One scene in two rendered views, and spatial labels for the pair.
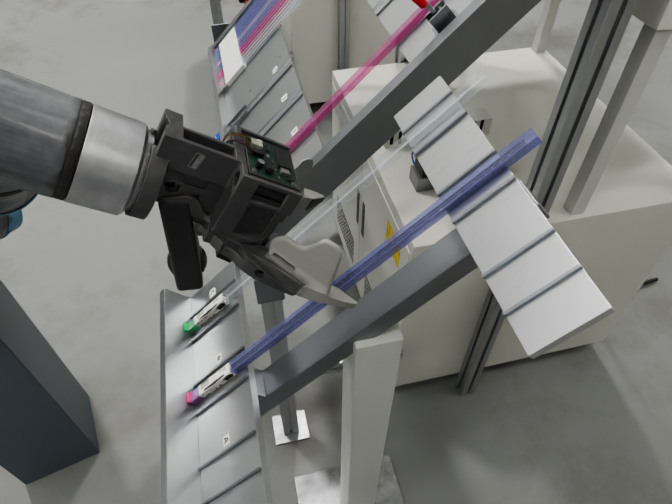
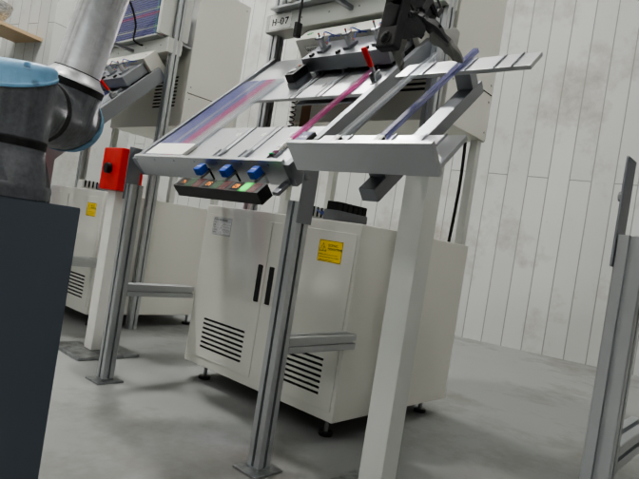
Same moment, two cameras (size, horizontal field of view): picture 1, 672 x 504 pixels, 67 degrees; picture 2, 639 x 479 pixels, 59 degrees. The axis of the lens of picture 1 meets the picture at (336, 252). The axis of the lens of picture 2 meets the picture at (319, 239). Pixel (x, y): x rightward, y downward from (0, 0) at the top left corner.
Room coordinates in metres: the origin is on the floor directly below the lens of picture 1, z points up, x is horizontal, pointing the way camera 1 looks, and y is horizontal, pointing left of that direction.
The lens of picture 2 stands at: (-0.53, 0.84, 0.56)
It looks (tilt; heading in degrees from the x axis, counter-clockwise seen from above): 0 degrees down; 325
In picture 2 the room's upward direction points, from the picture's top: 9 degrees clockwise
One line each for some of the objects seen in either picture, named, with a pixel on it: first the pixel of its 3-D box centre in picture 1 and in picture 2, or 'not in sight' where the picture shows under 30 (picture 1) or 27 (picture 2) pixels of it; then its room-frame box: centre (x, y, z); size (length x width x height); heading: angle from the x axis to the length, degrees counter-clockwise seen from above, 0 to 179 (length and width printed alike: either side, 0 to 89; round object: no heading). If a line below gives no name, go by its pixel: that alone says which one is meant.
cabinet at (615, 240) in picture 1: (467, 215); (325, 310); (1.08, -0.38, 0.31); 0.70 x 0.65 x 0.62; 13
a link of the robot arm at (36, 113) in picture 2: not in sight; (18, 99); (0.56, 0.73, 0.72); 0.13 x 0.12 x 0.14; 139
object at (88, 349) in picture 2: not in sight; (109, 250); (1.67, 0.24, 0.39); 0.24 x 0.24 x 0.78; 13
